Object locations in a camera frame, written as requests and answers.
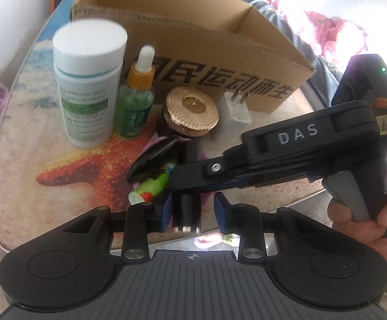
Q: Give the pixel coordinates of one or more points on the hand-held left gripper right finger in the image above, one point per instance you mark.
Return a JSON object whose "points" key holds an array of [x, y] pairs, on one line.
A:
{"points": [[221, 213]]}

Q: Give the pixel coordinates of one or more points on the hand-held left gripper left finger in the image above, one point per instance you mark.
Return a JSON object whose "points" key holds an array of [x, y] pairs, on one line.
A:
{"points": [[166, 213]]}

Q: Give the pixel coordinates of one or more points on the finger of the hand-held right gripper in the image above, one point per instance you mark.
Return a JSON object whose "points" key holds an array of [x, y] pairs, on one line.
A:
{"points": [[196, 171], [240, 183]]}

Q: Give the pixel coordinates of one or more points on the green tube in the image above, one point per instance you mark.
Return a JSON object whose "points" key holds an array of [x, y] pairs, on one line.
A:
{"points": [[152, 186]]}

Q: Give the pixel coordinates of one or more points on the black key fob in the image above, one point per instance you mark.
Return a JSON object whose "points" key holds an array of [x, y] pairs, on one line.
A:
{"points": [[153, 161]]}

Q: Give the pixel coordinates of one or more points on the gold lid dark jar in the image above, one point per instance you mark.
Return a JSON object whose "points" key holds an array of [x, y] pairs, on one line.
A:
{"points": [[192, 111]]}

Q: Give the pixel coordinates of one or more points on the white charger plug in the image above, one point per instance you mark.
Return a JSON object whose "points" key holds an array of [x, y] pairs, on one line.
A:
{"points": [[233, 116]]}

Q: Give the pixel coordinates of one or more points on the green dropper bottle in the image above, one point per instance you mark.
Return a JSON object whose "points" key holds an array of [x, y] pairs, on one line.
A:
{"points": [[133, 110]]}

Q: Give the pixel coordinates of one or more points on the white plastic bottle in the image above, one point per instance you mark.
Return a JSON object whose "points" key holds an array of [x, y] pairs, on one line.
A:
{"points": [[85, 86]]}

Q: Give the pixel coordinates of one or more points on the brown cardboard box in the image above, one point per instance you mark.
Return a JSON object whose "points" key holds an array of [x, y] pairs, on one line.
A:
{"points": [[196, 30]]}

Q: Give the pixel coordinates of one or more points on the person's right hand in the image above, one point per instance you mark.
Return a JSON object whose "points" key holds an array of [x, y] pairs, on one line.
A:
{"points": [[353, 226]]}

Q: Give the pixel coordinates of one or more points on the pink blanket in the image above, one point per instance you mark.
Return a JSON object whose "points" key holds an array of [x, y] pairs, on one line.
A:
{"points": [[330, 26]]}

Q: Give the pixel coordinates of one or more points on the bed with pink blanket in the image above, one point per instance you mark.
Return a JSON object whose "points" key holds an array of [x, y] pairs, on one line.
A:
{"points": [[280, 16]]}

